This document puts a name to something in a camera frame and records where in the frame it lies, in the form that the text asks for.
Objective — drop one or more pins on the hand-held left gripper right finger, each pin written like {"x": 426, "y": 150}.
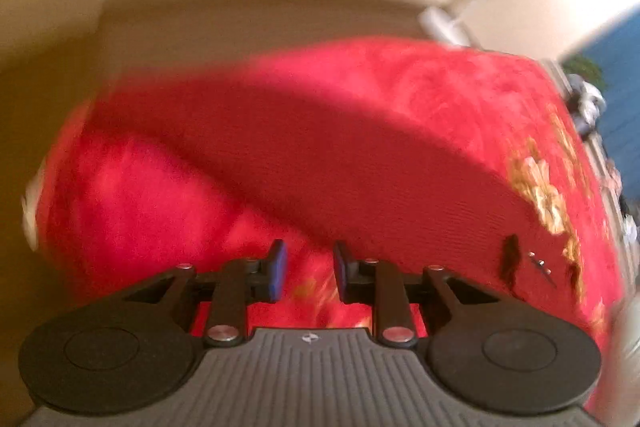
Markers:
{"x": 344, "y": 274}

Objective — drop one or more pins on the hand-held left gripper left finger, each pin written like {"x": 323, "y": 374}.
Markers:
{"x": 276, "y": 272}

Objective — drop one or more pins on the dark red knit sweater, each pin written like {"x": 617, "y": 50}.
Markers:
{"x": 325, "y": 157}

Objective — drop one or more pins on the grey white clothes pile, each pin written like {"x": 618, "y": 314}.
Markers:
{"x": 587, "y": 104}

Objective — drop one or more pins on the red floral blanket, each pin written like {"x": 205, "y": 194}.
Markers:
{"x": 125, "y": 217}

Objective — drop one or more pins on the green potted plant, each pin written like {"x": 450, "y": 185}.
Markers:
{"x": 582, "y": 68}

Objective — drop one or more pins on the blue curtain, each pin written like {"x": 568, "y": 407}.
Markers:
{"x": 620, "y": 72}

